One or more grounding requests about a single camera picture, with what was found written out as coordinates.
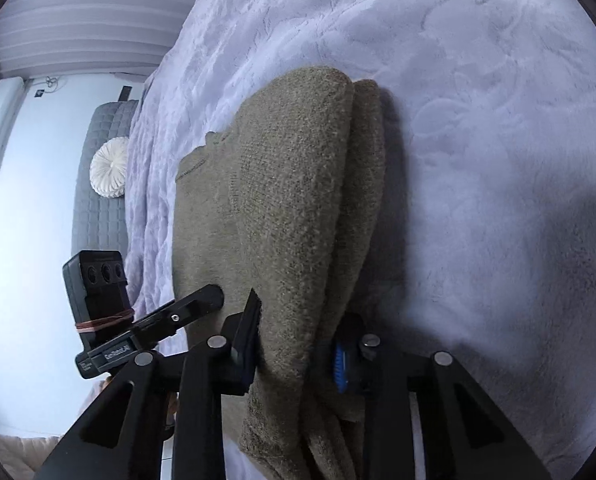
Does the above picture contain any olive brown knit sweater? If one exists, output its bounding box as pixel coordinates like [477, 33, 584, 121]
[172, 67, 386, 479]

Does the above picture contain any grey quilted headboard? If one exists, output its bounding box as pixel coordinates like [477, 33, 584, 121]
[71, 100, 138, 254]

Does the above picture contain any white round pleated cushion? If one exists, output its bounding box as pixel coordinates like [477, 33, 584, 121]
[89, 136, 128, 198]

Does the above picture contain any grey striped curtain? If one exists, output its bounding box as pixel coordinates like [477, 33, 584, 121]
[0, 0, 195, 79]

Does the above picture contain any lavender plush bed blanket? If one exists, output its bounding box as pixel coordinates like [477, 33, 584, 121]
[125, 0, 596, 479]

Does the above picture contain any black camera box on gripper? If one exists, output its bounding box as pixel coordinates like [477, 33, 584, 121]
[62, 250, 134, 351]

